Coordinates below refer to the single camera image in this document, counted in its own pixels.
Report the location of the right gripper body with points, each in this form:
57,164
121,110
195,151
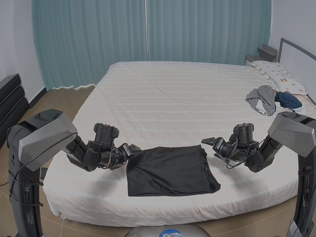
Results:
224,148

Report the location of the black T-shirt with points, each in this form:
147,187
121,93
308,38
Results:
167,169

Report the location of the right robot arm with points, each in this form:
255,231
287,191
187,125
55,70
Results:
291,132

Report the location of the black chest of drawers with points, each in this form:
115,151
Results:
12,100

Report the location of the pile of clothes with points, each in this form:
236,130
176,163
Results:
264,97

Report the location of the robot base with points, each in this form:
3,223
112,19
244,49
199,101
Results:
167,232

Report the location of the bed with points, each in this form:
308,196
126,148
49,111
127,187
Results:
172,95

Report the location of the white printed pillow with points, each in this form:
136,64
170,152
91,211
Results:
276,73

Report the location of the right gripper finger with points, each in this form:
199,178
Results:
219,156
211,141

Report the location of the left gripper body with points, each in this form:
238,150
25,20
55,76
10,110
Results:
130,150

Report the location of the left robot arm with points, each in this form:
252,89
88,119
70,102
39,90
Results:
44,134

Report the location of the grey bedside table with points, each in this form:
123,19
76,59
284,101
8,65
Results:
266,50

